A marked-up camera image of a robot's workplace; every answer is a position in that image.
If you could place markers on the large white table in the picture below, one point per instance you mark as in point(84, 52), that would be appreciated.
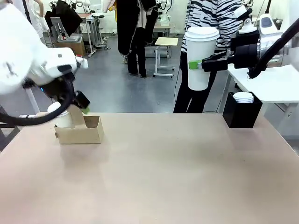
point(268, 88)

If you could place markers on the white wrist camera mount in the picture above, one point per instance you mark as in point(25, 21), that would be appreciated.
point(244, 23)
point(82, 62)

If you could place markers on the black stand pole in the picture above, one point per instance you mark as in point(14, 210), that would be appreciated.
point(268, 7)
point(26, 11)

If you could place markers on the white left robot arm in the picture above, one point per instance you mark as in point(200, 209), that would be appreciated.
point(23, 46)

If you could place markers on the tall white lidded paper cup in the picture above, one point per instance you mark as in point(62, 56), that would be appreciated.
point(201, 51)

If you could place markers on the person in zebra hoodie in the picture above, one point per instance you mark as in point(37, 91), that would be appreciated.
point(210, 14)

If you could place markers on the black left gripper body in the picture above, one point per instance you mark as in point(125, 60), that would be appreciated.
point(56, 92)

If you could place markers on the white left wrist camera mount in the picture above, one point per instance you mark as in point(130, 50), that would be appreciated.
point(82, 62)

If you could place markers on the person in white shirt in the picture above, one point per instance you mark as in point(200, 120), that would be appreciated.
point(44, 26)

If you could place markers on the person in black clothes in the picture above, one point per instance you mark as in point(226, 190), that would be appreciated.
point(135, 35)

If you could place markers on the stack of white cup lids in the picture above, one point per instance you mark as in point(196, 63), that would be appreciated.
point(244, 97)

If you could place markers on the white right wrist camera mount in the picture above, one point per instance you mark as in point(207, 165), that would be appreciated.
point(244, 23)

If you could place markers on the brown cardboard cup carrier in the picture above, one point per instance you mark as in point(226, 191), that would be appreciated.
point(79, 136)

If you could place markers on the brown cardboard box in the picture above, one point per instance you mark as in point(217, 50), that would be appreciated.
point(74, 46)

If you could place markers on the black square box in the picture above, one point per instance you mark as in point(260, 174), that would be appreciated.
point(243, 116)

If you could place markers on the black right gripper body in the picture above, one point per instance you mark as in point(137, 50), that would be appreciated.
point(245, 50)

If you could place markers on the wooden top side table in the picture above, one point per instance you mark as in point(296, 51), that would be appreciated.
point(166, 41)

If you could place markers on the black cloth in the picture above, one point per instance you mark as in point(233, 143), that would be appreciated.
point(67, 16)

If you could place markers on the small white lidded paper cup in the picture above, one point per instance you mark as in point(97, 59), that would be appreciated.
point(64, 120)

